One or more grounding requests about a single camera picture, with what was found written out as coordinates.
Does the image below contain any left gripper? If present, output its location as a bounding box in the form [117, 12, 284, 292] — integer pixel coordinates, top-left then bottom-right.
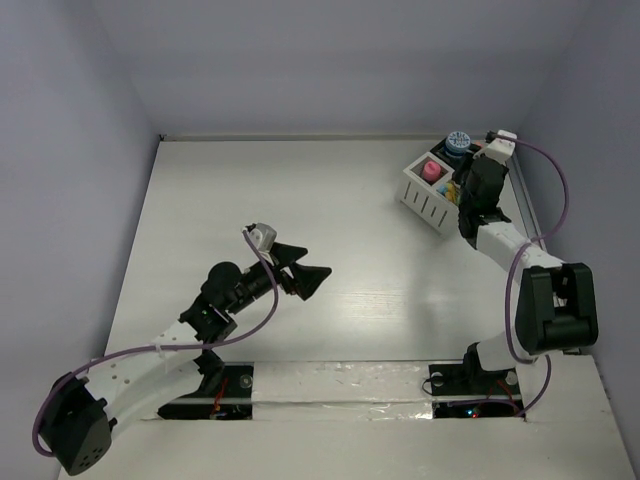
[227, 242, 329, 315]

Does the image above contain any pink cap bottle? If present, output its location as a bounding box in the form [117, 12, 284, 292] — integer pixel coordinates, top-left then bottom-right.
[421, 160, 442, 184]

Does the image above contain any yellow marker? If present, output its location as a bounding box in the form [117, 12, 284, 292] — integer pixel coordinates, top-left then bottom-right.
[445, 182, 459, 204]

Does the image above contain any blue lid jar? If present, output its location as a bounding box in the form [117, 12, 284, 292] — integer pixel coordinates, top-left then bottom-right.
[444, 131, 472, 158]

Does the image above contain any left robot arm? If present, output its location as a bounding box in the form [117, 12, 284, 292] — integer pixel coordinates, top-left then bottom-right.
[32, 242, 332, 476]

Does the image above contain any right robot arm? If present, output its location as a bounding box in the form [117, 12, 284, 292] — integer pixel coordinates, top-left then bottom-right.
[455, 155, 599, 392]

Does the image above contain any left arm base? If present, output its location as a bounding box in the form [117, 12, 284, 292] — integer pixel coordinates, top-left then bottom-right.
[157, 351, 254, 421]

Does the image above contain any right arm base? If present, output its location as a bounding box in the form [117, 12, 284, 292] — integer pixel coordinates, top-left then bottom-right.
[421, 344, 524, 419]

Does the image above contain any foil tape strip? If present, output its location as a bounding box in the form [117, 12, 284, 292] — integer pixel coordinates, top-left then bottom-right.
[251, 361, 433, 422]

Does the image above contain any black and white organizer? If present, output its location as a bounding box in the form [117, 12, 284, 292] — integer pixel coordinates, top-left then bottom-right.
[396, 136, 472, 236]

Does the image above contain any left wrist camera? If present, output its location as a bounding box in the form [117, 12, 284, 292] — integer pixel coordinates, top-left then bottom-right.
[243, 223, 277, 254]

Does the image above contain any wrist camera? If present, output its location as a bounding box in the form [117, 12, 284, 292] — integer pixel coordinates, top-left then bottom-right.
[473, 130, 518, 165]
[243, 223, 277, 254]

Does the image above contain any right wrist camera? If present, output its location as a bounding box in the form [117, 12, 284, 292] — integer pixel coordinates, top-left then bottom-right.
[473, 130, 518, 165]

